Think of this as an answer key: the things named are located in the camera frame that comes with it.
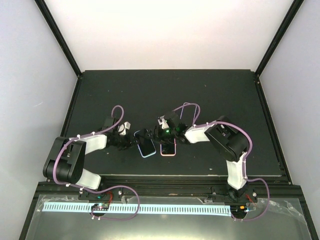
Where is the pink-edged phone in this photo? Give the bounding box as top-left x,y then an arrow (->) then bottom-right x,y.
160,143 -> 176,156

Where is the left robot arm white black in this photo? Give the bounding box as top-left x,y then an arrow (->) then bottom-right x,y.
42,117 -> 137,200

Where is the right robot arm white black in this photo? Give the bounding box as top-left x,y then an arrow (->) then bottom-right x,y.
138,111 -> 253,202

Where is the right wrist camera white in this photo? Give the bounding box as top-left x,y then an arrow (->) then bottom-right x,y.
157,115 -> 169,129

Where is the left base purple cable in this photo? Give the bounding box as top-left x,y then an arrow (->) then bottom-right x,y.
90,184 -> 141,222

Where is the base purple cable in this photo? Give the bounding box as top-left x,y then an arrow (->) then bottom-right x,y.
231,189 -> 271,223
90,184 -> 141,222

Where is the black front aluminium rail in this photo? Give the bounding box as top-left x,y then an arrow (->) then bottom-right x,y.
34,175 -> 303,203

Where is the white slotted cable duct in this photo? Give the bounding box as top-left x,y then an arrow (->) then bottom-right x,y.
42,202 -> 232,217

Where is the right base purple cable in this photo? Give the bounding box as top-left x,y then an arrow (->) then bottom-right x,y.
231,189 -> 271,223

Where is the left black frame post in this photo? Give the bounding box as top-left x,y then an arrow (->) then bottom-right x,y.
34,0 -> 82,77

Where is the black frame post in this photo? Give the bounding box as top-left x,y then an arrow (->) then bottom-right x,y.
34,0 -> 82,77
255,0 -> 304,77

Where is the right black frame post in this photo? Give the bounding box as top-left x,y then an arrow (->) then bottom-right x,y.
255,0 -> 304,77

